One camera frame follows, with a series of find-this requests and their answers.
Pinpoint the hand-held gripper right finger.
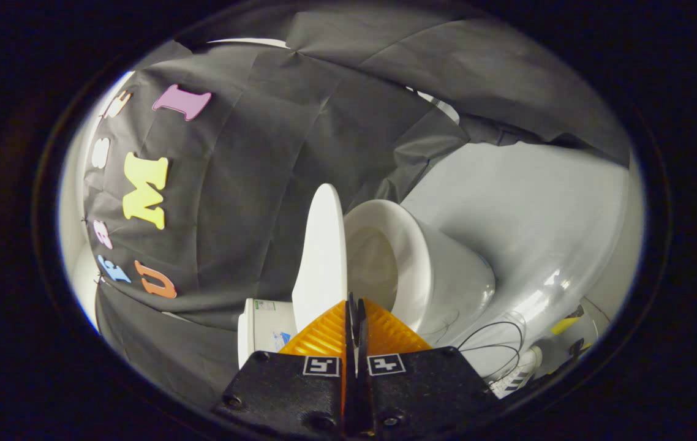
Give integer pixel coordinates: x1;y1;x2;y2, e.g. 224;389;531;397
355;297;502;439

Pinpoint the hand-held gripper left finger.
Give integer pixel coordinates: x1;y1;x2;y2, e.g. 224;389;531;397
213;293;358;439

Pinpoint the white toilet lid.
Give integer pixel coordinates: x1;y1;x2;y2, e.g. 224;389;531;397
292;183;349;332

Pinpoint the white ceramic toilet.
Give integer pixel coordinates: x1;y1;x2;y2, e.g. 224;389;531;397
237;199;497;369

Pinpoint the white striped object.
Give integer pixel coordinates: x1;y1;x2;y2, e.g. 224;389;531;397
488;345;543;399

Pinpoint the small yellow object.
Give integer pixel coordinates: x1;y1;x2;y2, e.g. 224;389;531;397
549;315;583;336

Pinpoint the black backdrop cloth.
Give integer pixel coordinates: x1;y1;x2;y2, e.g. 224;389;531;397
82;3;631;412

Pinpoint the thin black cable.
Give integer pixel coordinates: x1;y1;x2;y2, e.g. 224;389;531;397
456;320;527;382

